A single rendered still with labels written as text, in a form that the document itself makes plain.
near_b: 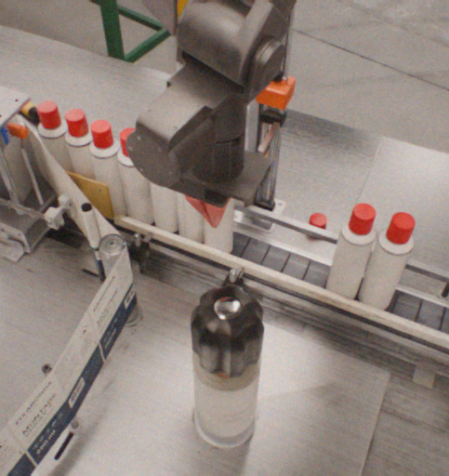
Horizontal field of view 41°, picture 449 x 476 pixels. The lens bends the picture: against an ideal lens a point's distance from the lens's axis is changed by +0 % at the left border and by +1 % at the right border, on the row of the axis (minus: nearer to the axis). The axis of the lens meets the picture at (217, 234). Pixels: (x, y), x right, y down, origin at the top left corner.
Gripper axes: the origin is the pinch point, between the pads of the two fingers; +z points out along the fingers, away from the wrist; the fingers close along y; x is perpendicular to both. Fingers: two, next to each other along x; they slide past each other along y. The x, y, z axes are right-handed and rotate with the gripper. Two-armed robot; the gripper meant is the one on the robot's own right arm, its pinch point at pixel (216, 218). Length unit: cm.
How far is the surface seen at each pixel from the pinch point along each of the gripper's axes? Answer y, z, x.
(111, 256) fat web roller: -14.5, 12.3, -2.9
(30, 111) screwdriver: -63, 34, 36
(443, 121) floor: 23, 118, 183
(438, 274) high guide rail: 27.8, 22.1, 21.7
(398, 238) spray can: 20.2, 11.9, 17.0
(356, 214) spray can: 13.8, 9.8, 16.9
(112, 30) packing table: -109, 82, 133
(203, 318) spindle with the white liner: 4.3, 1.0, -12.1
